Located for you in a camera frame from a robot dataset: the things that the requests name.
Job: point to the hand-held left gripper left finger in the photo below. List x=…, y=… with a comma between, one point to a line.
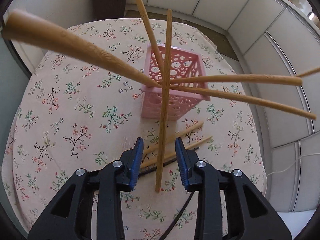
x=137, y=165

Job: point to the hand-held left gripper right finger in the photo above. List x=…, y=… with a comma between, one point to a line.
x=182, y=165

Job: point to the black chopstick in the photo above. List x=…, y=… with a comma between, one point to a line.
x=168, y=161

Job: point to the plain bamboo chopstick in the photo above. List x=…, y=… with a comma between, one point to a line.
x=200, y=142
x=162, y=130
x=190, y=130

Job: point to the pink perforated chopstick holder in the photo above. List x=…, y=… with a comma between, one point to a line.
x=185, y=51

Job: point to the bunch of bamboo chopsticks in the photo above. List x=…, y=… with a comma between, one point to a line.
x=75, y=45

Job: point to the floral tablecloth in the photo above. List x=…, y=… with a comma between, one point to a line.
x=75, y=110

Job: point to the brown floor mat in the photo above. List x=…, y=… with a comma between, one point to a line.
x=135, y=11
x=225, y=45

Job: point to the brown trash bin red liner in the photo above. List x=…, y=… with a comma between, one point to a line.
x=110, y=2

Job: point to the white kitchen countertop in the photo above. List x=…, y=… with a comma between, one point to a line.
x=295, y=7

